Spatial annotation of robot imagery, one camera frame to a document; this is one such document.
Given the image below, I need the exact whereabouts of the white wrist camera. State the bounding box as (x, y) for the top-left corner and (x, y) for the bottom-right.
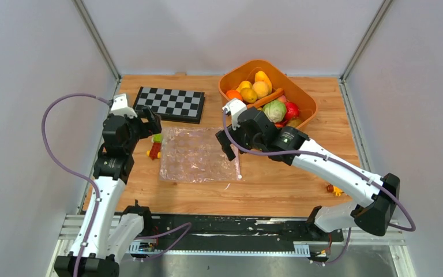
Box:
(110, 93), (137, 118)
(222, 98), (247, 130)

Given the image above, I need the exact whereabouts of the orange toy sausage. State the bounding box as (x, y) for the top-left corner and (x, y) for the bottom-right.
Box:
(246, 88), (284, 108)

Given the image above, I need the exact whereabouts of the brown toy potato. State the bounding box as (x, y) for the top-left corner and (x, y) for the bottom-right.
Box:
(286, 118), (302, 128)

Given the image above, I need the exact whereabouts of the yellow brick toy car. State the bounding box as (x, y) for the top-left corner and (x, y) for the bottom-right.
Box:
(326, 184), (344, 197)

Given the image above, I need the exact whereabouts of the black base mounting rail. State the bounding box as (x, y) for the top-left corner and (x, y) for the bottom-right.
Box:
(140, 214), (345, 253)

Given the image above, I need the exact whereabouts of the orange plastic basket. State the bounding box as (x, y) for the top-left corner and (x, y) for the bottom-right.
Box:
(218, 59), (318, 131)

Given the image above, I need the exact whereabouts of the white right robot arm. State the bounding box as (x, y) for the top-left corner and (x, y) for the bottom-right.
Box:
(216, 105), (400, 241)

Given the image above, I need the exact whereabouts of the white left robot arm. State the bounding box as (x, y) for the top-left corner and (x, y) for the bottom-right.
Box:
(54, 106), (162, 276)

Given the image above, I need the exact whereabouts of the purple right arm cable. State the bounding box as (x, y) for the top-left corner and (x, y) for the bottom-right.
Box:
(221, 108), (416, 233)

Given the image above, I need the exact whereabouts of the pink toy peach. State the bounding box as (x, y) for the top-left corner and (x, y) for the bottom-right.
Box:
(277, 95), (287, 103)

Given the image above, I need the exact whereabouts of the red toy apple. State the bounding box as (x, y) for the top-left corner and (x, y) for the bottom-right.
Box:
(284, 102), (299, 121)

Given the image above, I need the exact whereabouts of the green toy cabbage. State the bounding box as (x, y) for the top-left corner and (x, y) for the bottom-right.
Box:
(262, 100), (287, 123)

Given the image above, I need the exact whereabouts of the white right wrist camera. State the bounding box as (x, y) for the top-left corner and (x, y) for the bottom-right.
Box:
(222, 98), (247, 130)

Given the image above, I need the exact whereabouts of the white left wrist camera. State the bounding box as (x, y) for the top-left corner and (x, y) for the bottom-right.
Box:
(110, 93), (137, 118)

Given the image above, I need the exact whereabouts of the red green brick car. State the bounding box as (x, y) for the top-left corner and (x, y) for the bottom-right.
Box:
(147, 134), (163, 160)

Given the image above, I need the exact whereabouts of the clear zip top bag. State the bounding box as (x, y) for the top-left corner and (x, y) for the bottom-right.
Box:
(159, 127), (242, 183)

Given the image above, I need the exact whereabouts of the orange toy fruit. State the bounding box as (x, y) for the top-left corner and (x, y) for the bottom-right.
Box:
(226, 89), (243, 101)

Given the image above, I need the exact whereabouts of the black white checkerboard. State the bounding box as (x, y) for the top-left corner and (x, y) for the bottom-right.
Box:
(133, 87), (205, 124)

